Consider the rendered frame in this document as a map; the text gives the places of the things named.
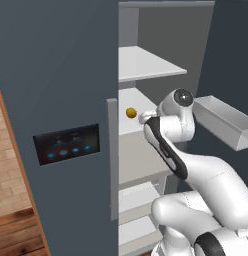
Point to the white fridge shelf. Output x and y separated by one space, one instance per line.
136 200
142 65
127 125
136 233

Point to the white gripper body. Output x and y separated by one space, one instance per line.
148 117

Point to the dark grey fridge door with panel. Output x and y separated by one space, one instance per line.
62 83

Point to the grey fridge interior cabinet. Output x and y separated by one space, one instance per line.
172 30

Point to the dark grey open fridge door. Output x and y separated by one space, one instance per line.
226 60

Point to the yellow-brown round lemon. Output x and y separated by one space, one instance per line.
131 112

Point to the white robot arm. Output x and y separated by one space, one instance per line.
209 186

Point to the pale fridge drawer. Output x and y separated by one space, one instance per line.
139 156

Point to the white fridge door bin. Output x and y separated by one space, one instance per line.
226 123

